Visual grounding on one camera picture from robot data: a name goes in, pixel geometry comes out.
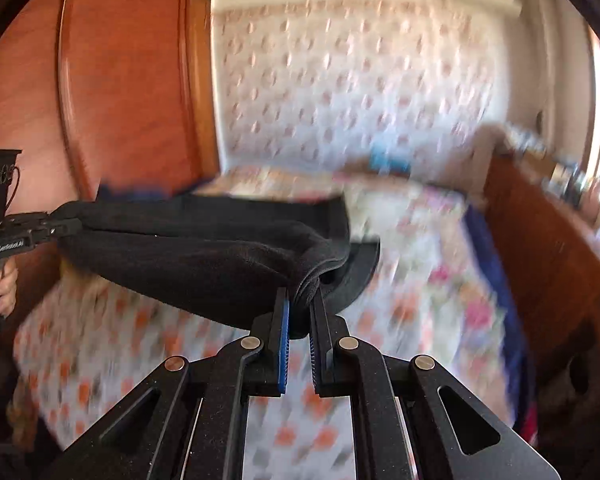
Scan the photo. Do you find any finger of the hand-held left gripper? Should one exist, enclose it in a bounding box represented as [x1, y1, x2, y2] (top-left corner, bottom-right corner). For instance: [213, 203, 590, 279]
[42, 202, 87, 244]

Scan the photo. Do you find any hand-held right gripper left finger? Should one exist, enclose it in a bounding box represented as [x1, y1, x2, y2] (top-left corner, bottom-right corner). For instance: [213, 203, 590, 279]
[45, 287, 293, 480]

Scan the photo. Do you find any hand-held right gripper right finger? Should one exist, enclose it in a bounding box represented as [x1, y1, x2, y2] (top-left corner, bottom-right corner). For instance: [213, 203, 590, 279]
[307, 290, 562, 480]

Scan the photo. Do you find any black garment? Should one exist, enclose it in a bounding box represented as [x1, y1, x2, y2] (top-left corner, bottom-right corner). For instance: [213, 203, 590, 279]
[57, 192, 382, 339]

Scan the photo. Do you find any navy blue garment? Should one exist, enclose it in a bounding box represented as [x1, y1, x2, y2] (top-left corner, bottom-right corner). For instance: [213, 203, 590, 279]
[98, 183, 193, 200]

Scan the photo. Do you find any floral blanket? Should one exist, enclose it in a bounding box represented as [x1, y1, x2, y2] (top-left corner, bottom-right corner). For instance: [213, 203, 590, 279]
[195, 164, 512, 413]

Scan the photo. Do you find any wooden wardrobe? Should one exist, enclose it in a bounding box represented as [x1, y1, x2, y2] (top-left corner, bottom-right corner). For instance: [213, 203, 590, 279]
[0, 0, 222, 343]

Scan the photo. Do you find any white orange-print bed sheet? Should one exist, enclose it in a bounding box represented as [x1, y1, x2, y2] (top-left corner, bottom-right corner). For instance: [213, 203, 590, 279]
[7, 260, 483, 480]

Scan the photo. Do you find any blue bed sheet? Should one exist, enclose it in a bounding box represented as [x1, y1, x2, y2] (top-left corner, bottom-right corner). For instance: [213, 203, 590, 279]
[461, 204, 537, 438]

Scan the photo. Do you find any blue box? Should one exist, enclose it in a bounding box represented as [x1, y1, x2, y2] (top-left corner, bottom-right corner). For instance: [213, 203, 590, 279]
[369, 142, 414, 177]

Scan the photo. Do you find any wooden dresser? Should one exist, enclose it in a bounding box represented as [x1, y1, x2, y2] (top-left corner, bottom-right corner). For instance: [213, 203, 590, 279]
[481, 152, 600, 378]

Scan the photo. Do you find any clutter of small items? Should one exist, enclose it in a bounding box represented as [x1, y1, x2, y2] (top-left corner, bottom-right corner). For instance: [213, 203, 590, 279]
[502, 122, 600, 257]

